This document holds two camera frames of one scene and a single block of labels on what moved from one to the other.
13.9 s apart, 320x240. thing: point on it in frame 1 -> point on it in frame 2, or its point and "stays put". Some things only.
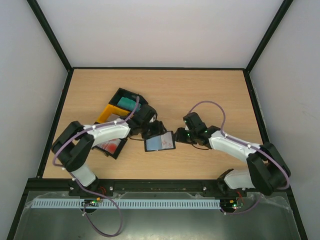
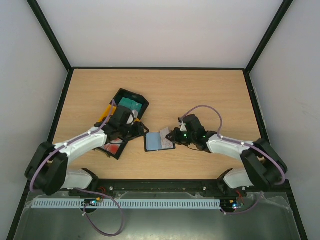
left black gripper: [158, 130] -> [138, 131]
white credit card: [167, 140] stays put
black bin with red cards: [112, 148] stays put
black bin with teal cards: [127, 100] stays put
